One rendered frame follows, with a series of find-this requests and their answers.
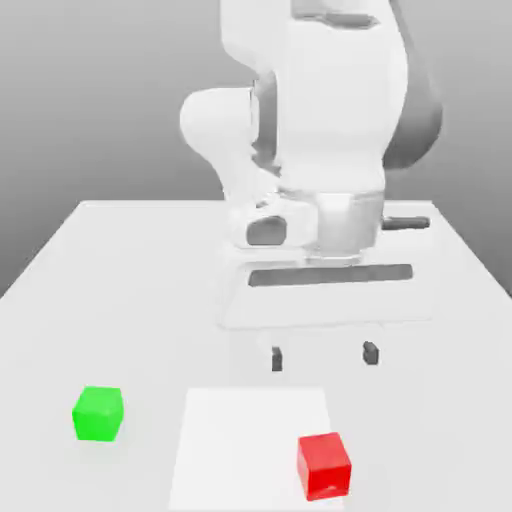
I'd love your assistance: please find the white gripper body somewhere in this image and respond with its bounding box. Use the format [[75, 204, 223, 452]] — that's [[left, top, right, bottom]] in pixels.
[[216, 258, 436, 332]]

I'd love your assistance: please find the small red cube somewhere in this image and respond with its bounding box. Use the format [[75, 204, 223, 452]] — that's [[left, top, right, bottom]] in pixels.
[[296, 431, 353, 502]]

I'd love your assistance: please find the small green cube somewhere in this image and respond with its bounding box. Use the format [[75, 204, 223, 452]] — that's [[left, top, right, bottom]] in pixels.
[[71, 384, 125, 443]]

